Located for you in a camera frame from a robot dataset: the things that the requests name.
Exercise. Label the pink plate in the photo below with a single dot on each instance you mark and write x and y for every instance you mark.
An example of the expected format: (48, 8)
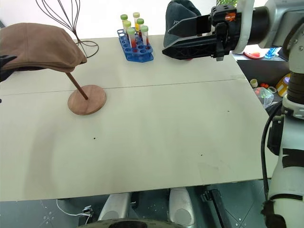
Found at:
(254, 54)

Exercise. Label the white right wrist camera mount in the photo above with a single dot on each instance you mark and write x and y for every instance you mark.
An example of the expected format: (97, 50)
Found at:
(244, 45)

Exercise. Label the yellow and purple toy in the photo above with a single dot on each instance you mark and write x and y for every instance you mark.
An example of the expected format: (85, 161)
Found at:
(283, 85)

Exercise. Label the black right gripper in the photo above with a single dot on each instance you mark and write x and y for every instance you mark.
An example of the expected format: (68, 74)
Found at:
(229, 31)

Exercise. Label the brown cap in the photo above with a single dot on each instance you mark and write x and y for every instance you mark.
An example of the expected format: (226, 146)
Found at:
(40, 45)

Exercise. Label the dark grey baseball cap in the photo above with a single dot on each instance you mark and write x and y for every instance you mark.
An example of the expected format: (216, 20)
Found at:
(177, 12)

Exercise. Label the dark rounded robot housing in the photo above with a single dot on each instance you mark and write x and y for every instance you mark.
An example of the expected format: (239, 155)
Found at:
(133, 224)

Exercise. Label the wooden hat stand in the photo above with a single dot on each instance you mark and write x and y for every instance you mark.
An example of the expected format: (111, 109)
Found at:
(89, 104)

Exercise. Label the silver robot leg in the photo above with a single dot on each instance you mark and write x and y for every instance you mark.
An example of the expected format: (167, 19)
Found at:
(114, 206)
(181, 206)

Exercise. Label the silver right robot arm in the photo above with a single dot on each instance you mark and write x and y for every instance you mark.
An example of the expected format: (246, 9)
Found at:
(297, 54)

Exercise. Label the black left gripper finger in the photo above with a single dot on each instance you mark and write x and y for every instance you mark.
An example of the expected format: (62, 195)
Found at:
(5, 62)

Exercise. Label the blue test tube rack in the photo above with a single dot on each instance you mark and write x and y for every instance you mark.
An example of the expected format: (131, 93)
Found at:
(140, 56)

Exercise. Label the clear plastic bag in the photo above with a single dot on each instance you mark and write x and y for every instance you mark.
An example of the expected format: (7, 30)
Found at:
(263, 95)

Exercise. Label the green plant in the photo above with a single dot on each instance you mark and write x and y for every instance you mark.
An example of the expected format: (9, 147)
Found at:
(228, 2)

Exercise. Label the black table clamp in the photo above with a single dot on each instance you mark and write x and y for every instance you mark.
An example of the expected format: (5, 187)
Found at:
(217, 204)

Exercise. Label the small white cup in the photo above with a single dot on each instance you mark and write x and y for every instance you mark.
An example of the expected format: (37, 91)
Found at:
(254, 82)

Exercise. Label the green capped test tube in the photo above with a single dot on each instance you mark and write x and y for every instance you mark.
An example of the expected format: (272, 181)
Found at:
(144, 29)
(130, 31)
(123, 17)
(140, 21)

